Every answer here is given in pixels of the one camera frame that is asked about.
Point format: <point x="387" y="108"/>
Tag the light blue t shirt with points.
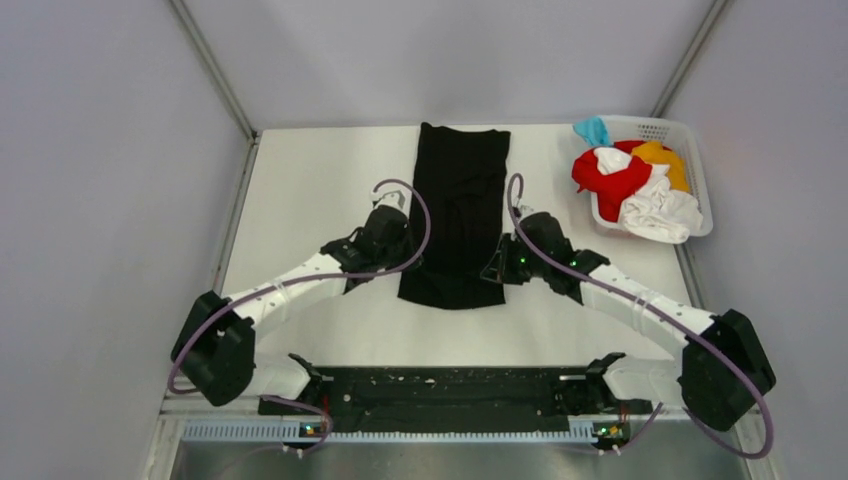
<point x="593" y="132"/>

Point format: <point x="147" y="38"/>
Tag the aluminium frame rail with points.
<point x="205" y="445"/>

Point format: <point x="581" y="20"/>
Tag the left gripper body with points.
<point x="395" y="255"/>

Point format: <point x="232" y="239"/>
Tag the corner metal post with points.
<point x="689" y="59"/>
<point x="213" y="71"/>

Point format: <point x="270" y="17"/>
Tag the black t shirt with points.
<point x="461" y="177"/>

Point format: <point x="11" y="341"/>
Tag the left corner metal post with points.
<point x="213" y="71"/>

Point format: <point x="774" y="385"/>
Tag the red t shirt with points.
<point x="611" y="188"/>

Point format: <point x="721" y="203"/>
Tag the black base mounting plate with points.
<point x="461" y="399"/>

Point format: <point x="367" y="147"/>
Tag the yellow t shirt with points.
<point x="656" y="153"/>

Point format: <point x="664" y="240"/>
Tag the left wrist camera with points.
<point x="393" y="198"/>

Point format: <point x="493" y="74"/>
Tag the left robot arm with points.
<point x="216" y="348"/>

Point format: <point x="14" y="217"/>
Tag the white t shirt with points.
<point x="656" y="212"/>

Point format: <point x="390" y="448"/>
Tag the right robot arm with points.
<point x="717" y="369"/>

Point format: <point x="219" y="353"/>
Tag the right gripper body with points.
<point x="536" y="264"/>

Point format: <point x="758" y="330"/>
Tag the right corner metal post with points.
<point x="689" y="59"/>

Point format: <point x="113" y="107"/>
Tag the white plastic laundry basket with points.
<point x="673" y="135"/>

